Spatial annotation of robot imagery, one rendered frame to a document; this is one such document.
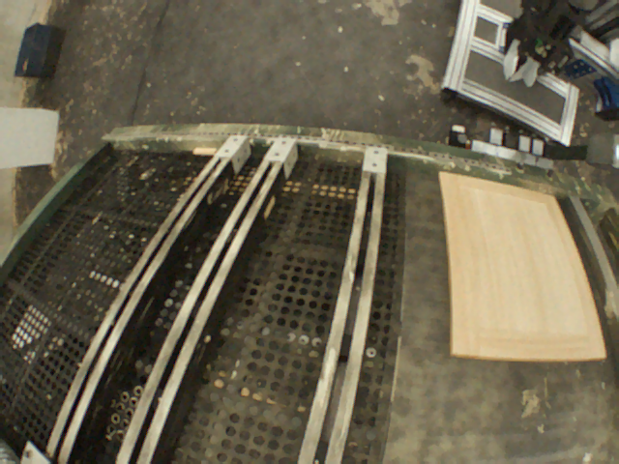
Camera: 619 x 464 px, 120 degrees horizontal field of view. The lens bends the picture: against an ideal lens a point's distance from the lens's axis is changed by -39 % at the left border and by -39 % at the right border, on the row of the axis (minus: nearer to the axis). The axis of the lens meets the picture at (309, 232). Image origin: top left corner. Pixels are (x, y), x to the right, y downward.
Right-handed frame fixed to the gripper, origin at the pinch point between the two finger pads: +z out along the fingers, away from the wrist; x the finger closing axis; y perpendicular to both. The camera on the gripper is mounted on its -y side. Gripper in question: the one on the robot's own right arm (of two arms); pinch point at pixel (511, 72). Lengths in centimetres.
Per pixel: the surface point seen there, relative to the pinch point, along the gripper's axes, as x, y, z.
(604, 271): 54, 17, 26
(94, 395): -51, 80, 9
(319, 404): -14, 61, 11
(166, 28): -205, -99, 96
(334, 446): -10, 66, 8
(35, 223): -124, 63, 33
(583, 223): 51, 1, 34
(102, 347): -56, 72, 14
